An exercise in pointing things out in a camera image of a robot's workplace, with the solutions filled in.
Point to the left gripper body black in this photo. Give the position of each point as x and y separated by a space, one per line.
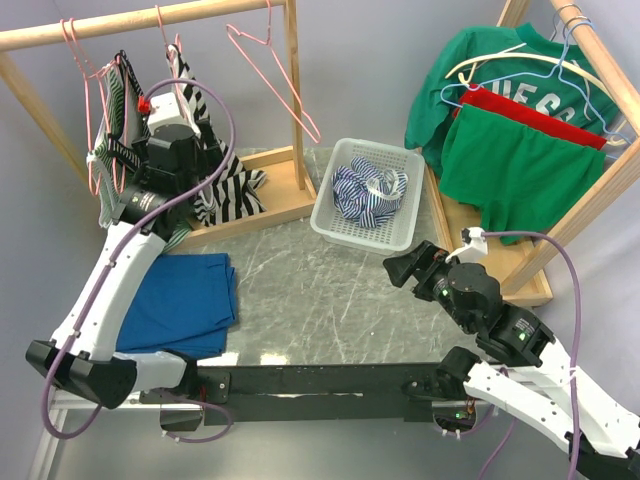
209 156

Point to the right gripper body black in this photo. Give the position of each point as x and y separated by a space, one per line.
431 285

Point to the green striped tank top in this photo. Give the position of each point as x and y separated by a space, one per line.
136 129

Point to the black white striped tank top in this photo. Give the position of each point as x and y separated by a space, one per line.
233 194

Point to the blue white striped tank top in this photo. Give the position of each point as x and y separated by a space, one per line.
367 195

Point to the blue cloth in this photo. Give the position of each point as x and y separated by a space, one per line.
185 303

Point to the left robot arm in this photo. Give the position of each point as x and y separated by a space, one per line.
81 356

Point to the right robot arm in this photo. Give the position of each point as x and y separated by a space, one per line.
530 376

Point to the red cloth on hanger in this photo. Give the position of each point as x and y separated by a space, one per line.
486 100

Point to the cream white hanger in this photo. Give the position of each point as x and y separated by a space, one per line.
467 68

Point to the white plastic perforated basket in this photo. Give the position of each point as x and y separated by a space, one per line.
396 235

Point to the right wooden clothes rack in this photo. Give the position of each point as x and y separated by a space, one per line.
519 267

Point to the wooden clothes rack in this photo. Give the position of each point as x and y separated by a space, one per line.
289 194
519 267

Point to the left wooden clothes rack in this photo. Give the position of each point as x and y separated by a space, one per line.
289 194

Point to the green t-shirt front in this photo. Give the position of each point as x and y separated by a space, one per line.
517 177

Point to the black base beam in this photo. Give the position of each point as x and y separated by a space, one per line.
325 390

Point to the green sweatshirt with letters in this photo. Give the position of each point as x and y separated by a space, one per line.
516 63

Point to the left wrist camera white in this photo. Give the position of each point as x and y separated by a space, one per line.
160 111

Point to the light blue wire hanger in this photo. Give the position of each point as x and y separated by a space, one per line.
615 137

